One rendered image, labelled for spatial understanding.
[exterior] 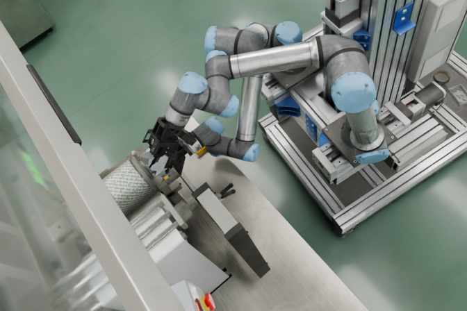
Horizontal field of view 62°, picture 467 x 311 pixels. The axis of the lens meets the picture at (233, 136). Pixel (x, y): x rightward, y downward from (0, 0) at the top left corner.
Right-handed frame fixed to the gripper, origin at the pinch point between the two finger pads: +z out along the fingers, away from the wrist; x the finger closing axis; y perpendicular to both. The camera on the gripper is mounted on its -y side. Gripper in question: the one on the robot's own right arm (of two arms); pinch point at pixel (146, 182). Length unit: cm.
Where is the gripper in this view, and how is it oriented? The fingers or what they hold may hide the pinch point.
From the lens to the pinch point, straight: 149.8
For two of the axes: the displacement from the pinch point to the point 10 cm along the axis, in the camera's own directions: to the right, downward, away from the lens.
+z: -7.8, 6.1, -1.6
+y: -2.0, -4.8, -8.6
